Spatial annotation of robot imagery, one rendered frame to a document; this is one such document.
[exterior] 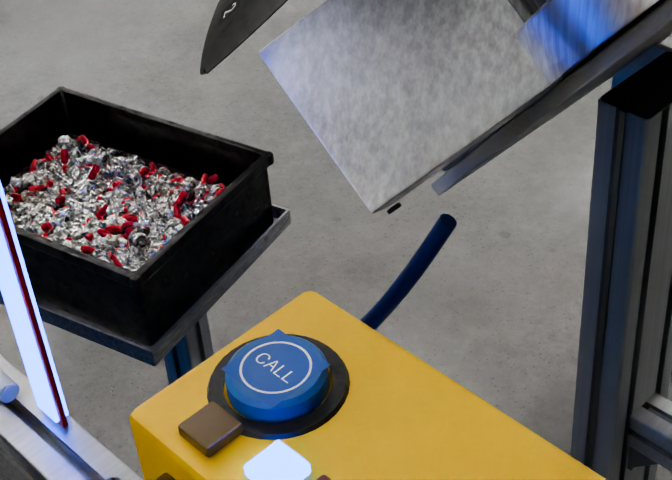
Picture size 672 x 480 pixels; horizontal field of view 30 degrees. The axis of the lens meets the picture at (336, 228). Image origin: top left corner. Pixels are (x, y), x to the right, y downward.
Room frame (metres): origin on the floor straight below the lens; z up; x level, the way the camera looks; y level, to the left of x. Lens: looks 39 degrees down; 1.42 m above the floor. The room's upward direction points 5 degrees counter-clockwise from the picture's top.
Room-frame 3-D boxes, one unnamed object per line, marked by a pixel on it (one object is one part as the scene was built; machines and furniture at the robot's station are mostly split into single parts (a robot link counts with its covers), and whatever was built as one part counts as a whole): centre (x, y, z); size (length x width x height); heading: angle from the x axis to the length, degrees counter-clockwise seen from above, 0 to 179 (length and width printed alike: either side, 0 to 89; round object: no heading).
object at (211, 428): (0.32, 0.05, 1.08); 0.02 x 0.02 x 0.01; 41
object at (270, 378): (0.34, 0.03, 1.08); 0.04 x 0.04 x 0.02
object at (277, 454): (0.29, 0.03, 1.08); 0.02 x 0.02 x 0.01; 41
